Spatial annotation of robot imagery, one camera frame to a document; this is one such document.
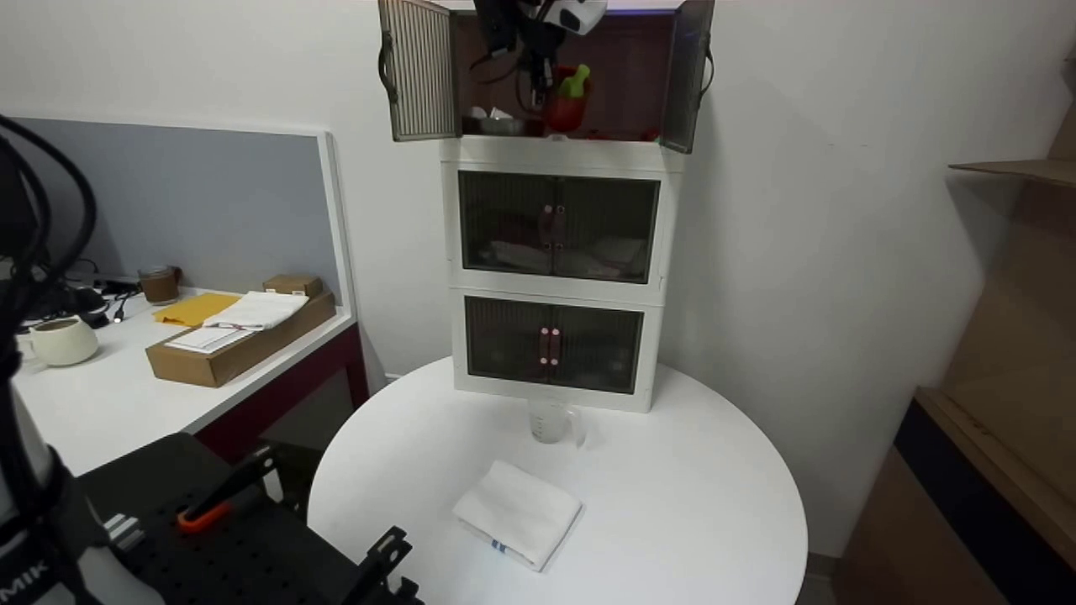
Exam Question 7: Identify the folded white cloth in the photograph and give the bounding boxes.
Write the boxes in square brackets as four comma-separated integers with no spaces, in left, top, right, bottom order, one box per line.
[453,461,581,572]

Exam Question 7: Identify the small brown object on desk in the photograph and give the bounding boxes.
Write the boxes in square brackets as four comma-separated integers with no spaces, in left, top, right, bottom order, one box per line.
[143,267,183,302]

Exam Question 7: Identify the red cup with handle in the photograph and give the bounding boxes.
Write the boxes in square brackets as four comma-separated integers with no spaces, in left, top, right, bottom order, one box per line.
[546,94,587,135]

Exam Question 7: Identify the orange handled clamp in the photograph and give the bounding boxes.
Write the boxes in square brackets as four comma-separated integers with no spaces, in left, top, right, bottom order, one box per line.
[175,447,286,535]

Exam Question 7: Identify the wooden shelf unit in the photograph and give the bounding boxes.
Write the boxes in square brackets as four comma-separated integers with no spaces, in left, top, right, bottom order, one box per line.
[834,108,1076,605]

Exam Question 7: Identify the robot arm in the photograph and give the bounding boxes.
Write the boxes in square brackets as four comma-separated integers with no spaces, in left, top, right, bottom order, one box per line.
[473,0,610,92]

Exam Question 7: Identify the yellow envelope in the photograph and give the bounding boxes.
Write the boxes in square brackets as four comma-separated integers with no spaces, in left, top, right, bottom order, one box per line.
[156,294,234,327]

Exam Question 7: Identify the black cables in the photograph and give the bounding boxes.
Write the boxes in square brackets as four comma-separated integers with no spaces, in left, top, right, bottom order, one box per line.
[0,112,104,330]

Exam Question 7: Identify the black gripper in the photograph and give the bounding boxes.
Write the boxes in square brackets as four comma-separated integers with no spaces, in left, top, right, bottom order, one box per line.
[481,14,564,92]

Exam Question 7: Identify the white stacked storage cabinet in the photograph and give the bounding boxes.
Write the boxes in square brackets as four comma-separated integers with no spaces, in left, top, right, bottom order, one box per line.
[448,0,692,410]

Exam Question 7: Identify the white bowl shaped object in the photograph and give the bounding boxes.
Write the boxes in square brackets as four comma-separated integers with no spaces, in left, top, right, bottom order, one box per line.
[26,315,101,365]

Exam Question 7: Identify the clear plastic measuring cup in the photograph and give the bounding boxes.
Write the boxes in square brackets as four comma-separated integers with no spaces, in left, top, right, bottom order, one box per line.
[528,405,587,447]

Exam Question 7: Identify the right open cabinet door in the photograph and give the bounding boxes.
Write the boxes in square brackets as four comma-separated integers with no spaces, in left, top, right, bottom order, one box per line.
[658,0,716,154]

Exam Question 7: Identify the white desk with red frame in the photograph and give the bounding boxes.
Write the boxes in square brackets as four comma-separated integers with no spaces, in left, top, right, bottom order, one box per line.
[14,300,358,476]

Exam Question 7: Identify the open cardboard box with papers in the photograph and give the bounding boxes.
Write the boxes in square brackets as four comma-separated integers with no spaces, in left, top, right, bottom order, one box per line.
[145,289,337,388]

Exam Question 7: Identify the green plastic bottle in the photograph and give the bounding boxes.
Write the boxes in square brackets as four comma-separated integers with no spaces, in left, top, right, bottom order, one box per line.
[563,65,591,101]

